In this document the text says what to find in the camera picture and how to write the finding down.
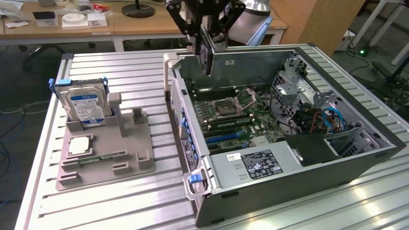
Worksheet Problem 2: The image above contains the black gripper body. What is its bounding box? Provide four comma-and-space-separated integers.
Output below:
184, 0, 232, 17

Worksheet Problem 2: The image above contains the low profile graphics card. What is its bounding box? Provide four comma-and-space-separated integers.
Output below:
194, 24, 216, 77

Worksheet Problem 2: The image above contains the wooden desk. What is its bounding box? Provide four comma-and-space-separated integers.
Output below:
0, 0, 290, 46

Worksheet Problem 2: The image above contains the black round stand base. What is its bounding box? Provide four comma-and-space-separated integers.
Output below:
122, 0, 156, 19

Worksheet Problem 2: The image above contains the red packet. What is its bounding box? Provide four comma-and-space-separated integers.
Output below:
91, 2, 110, 13

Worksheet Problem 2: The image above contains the plain white box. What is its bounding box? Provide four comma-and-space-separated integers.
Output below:
87, 12, 110, 28

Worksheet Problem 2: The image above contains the wooden cabinet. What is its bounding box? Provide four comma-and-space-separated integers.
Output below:
279, 0, 367, 55

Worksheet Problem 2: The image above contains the white box with round insert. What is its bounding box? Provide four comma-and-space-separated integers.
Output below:
62, 12, 90, 31

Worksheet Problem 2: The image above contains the metal socket cover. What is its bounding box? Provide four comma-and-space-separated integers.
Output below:
235, 87, 259, 111

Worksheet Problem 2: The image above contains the tall metal disk bay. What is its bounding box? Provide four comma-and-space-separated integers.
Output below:
270, 69, 322, 114

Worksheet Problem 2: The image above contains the CPU socket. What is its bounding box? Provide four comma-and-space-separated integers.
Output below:
212, 97, 242, 118

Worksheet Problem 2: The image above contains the white box with black top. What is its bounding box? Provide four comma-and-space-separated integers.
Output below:
33, 11, 59, 28

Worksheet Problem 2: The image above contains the black RAM stick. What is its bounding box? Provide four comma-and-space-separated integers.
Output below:
207, 116, 254, 129

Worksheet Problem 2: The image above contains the green motherboard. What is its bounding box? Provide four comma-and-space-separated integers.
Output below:
184, 79, 288, 154

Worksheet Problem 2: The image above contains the hard disk with blue rails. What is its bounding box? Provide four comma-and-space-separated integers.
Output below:
47, 76, 111, 129

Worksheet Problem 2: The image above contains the black office chair base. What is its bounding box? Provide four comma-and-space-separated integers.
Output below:
18, 43, 67, 71

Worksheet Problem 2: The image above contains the white paper card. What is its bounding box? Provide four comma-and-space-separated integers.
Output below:
5, 21, 31, 29

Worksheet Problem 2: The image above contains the blue expansion slot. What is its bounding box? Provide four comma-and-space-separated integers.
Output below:
204, 132, 243, 145

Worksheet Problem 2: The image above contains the black floor stand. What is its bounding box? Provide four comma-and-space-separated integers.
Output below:
372, 45, 409, 85

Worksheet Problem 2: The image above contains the grey parts rack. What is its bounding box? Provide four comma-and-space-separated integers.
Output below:
55, 92, 158, 192

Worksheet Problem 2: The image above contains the silver CPU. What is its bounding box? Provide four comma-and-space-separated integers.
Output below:
69, 137, 92, 155

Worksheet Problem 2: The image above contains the green RAM stick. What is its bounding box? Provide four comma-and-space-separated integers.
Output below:
77, 154, 116, 166

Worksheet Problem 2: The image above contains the grey power supply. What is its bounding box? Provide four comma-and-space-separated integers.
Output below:
204, 141, 303, 190

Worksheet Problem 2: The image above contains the low grey disk bay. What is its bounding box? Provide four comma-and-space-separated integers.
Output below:
323, 126, 386, 159

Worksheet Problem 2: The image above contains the black open PC case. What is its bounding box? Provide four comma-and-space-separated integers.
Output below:
163, 46, 408, 228

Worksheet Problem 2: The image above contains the blue wire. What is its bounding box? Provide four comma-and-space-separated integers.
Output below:
320, 108, 347, 132

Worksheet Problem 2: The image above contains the white table frame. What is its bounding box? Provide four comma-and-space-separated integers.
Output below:
351, 0, 409, 66

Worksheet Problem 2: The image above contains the blue floor cable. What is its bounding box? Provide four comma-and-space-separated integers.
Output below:
0, 103, 31, 207

